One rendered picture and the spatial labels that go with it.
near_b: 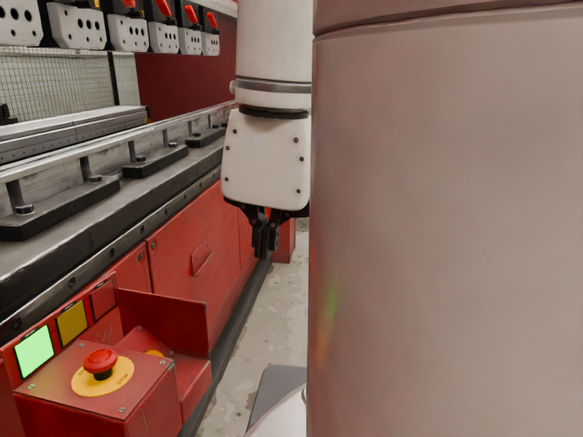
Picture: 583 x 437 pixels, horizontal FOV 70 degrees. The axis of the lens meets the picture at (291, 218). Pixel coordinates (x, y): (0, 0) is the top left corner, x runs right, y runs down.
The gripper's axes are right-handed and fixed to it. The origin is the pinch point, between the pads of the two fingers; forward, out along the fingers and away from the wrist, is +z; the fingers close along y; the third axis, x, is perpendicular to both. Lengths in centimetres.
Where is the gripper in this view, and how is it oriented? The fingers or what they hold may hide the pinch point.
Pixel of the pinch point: (265, 239)
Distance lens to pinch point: 50.0
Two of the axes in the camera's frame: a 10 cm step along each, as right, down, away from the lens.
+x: 2.8, -3.4, 9.0
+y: 9.6, 1.8, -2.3
